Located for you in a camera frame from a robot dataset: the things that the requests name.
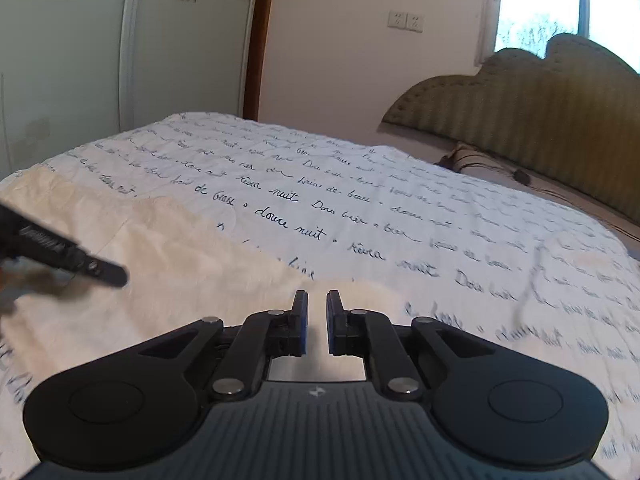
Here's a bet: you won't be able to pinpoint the cream pants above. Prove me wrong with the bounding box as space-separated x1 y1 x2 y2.
1 167 402 382

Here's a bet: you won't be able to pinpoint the white bedspread with blue script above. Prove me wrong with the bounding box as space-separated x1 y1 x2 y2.
1 113 639 479

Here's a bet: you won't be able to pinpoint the wardrobe with flower decals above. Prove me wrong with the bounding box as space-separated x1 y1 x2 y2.
1 0 254 174

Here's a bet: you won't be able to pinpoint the small black device on bed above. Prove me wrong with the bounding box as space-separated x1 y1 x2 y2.
512 169 532 186

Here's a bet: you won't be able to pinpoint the striped pillow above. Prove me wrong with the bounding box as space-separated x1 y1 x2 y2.
436 143 515 177

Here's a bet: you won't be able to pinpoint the green upholstered headboard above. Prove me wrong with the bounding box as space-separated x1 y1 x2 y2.
383 34 639 221

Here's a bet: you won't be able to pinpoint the brown wooden door frame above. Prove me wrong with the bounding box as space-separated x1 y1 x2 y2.
243 0 272 120

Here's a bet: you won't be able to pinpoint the white double wall socket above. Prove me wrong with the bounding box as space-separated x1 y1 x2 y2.
387 10 424 34

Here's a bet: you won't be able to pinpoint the window with white frame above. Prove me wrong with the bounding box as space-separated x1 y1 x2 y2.
476 0 639 70

